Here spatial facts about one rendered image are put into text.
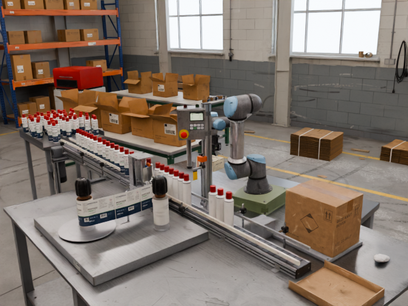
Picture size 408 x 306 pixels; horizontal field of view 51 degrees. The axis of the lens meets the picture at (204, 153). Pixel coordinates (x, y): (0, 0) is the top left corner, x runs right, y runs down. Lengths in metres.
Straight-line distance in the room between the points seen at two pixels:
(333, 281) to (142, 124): 3.06
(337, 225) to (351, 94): 5.82
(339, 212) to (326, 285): 0.34
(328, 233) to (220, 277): 0.56
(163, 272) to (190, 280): 0.14
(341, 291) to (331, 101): 6.21
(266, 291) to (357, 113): 6.13
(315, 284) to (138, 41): 9.56
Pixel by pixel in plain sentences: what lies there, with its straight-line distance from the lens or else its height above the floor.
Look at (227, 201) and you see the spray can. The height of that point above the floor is 1.04.
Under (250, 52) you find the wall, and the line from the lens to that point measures 8.80.
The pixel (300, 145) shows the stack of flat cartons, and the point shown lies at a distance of 6.56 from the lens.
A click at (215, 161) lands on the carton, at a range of 2.99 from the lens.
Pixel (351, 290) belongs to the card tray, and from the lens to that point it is 2.04.
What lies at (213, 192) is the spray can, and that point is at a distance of 2.39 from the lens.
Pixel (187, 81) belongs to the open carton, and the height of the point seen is 1.05.
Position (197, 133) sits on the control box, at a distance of 2.54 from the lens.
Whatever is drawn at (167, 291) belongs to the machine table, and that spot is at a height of 0.83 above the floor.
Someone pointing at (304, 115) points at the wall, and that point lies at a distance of 8.30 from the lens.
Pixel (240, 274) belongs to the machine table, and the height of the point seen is 0.83.
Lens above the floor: 1.95
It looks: 17 degrees down
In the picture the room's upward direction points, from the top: 1 degrees counter-clockwise
